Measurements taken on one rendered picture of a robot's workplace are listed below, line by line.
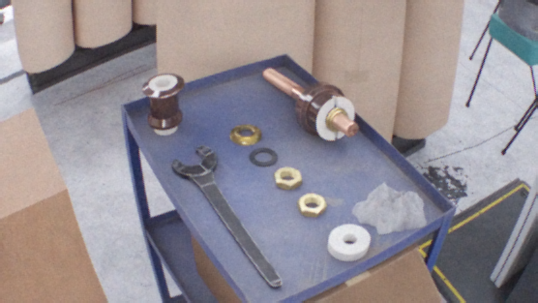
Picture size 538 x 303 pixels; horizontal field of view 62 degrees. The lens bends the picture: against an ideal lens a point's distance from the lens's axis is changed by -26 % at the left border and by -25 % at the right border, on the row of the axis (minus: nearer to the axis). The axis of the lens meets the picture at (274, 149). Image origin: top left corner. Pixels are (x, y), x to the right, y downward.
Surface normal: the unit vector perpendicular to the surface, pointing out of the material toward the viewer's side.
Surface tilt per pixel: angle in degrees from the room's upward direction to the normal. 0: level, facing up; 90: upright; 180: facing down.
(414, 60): 90
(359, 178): 0
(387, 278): 26
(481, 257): 0
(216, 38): 90
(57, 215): 90
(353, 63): 90
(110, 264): 0
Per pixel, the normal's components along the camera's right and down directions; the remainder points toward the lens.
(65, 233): 0.59, 0.52
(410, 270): 0.25, -0.47
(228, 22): 0.08, 0.62
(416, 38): -0.30, 0.59
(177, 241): 0.03, -0.78
